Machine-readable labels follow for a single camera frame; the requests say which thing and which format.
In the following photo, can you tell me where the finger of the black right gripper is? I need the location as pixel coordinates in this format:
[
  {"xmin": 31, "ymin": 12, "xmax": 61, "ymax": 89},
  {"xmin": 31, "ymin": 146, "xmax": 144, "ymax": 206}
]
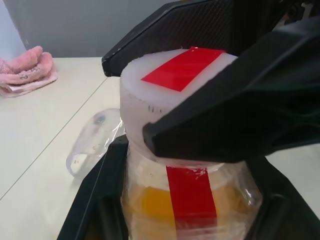
[
  {"xmin": 142, "ymin": 17, "xmax": 320, "ymax": 165},
  {"xmin": 101, "ymin": 0, "xmax": 291, "ymax": 77}
]

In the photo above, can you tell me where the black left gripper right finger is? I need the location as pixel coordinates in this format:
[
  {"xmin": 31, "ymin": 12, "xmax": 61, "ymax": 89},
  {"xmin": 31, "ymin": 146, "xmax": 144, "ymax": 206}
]
[{"xmin": 246, "ymin": 156, "xmax": 320, "ymax": 240}]

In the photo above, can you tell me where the clear wine glass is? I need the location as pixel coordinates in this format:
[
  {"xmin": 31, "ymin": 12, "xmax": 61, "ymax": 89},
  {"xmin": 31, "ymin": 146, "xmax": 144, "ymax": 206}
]
[{"xmin": 66, "ymin": 107, "xmax": 125, "ymax": 180}]

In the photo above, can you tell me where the pink towel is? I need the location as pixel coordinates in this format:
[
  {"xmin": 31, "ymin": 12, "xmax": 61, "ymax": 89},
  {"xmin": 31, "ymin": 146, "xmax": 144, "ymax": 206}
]
[{"xmin": 0, "ymin": 45, "xmax": 59, "ymax": 98}]

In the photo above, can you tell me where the grey partition panel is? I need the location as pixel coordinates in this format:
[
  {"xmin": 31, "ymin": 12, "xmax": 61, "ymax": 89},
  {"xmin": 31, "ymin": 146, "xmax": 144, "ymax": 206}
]
[{"xmin": 6, "ymin": 0, "xmax": 173, "ymax": 59}]

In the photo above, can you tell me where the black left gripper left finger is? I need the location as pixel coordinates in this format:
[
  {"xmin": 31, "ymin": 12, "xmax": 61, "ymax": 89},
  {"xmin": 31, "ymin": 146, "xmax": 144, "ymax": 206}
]
[{"xmin": 56, "ymin": 134, "xmax": 131, "ymax": 240}]

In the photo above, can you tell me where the clear bottle with orange drink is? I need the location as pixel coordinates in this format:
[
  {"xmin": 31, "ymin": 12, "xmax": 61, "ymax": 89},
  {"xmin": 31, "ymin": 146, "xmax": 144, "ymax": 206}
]
[{"xmin": 121, "ymin": 149, "xmax": 265, "ymax": 240}]

